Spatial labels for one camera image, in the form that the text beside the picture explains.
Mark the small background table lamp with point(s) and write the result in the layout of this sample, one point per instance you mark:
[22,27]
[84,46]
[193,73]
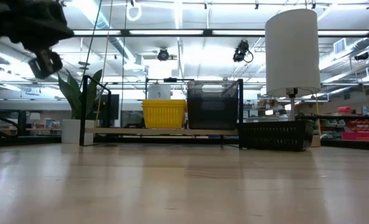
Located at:
[35,116]

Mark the black mesh basket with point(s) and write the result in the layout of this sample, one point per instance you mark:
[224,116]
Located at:
[274,135]

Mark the black frame wooden board shelf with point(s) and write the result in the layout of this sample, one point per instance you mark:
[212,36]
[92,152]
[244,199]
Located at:
[159,131]

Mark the background storage shelving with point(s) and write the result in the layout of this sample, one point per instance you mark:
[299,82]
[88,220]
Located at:
[355,130]

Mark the black background monitor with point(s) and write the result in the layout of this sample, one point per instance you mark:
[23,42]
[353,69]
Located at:
[114,107]

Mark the grey translucent plastic basket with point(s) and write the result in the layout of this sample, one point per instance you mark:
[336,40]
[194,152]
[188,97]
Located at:
[193,85]
[212,94]
[212,115]

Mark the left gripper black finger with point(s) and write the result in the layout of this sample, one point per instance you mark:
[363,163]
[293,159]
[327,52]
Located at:
[45,65]
[41,25]

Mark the white plant pot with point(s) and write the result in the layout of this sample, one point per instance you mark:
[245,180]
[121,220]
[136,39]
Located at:
[70,132]

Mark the black aluminium table frame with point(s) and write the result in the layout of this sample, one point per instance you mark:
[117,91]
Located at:
[31,140]

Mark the black overhead beam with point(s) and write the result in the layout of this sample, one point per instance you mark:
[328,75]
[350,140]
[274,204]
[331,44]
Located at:
[165,32]

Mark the dark ceiling fixture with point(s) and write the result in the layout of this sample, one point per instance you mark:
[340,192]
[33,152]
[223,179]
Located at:
[361,56]

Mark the white shade wooden base lamp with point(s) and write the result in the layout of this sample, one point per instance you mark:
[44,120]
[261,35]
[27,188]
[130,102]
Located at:
[291,53]

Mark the green leafy plant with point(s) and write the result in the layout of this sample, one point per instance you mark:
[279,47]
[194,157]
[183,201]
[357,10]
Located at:
[73,96]

